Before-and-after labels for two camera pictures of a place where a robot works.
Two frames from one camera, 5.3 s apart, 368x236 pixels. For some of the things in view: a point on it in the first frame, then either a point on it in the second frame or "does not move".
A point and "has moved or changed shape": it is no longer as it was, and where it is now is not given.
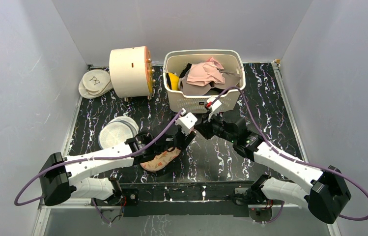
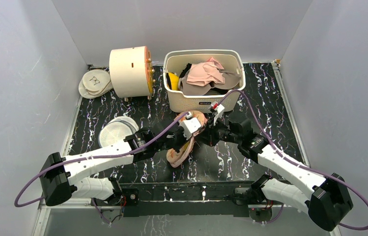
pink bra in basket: (201, 73) does not move
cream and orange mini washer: (132, 73) does not move
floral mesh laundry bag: (161, 160) has moved or changed shape
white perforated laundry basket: (175, 60) does not move
